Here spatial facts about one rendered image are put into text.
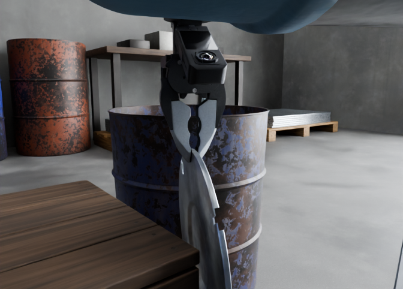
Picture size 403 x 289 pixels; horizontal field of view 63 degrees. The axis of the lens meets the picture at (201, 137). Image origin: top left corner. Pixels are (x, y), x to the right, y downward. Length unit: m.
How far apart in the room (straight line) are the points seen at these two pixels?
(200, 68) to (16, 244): 0.31
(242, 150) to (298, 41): 4.38
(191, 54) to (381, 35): 4.13
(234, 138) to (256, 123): 0.08
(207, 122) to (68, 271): 0.25
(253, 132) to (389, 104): 3.67
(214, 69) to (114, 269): 0.24
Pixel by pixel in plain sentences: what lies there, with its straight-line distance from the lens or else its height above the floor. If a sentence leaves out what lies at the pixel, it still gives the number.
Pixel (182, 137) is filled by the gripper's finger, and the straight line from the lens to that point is 0.46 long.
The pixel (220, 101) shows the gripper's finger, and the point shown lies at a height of 0.52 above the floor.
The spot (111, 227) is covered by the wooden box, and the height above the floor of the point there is 0.35.
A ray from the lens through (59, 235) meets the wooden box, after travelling 0.48.
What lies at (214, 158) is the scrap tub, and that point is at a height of 0.39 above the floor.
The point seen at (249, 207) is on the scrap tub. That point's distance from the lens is 0.81.
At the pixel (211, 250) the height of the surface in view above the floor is 0.34.
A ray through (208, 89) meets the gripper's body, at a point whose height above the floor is 0.54.
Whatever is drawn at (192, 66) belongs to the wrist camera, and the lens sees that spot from 0.37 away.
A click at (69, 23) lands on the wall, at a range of 3.48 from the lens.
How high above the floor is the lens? 0.54
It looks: 9 degrees down
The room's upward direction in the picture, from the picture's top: straight up
